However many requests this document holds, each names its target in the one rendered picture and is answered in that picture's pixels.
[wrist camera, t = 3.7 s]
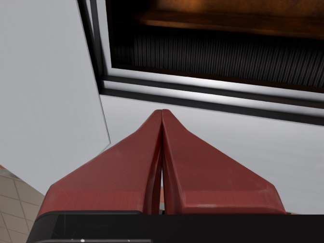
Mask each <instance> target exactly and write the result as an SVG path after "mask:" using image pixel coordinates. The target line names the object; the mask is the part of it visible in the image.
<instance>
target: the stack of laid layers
mask: <svg viewBox="0 0 324 243"><path fill-rule="evenodd" d="M78 3H79V8H80V12H81V17H82V21H83V26H84V30H85V35H86V38H87V43H88V47H89V52H90V56H91V60H92V64H93V68H94V73H95V78H96V82H97V86H98V90H99V94H103V95H112V96H119V97H126V98H133V99H140V100H147V101H154V102H161V103H167V104H174V105H182V106H188V107H195V108H204V109H211V110H219V111H225V112H232V113H239V114H246V115H253V116H260V117H267V118H274V119H281V120H288V121H295V122H304V123H311V124H318V125H324V88H323V87H314V86H306V85H298V84H289V83H281V82H273V81H261V80H253V79H245V78H236V77H228V76H219V75H211V74H203V73H195V72H186V71H178V70H170V69H162V68H153V67H142V66H133V65H125V64H117V63H116V56H115V45H114V34H113V22H112V10H111V0H78Z"/></svg>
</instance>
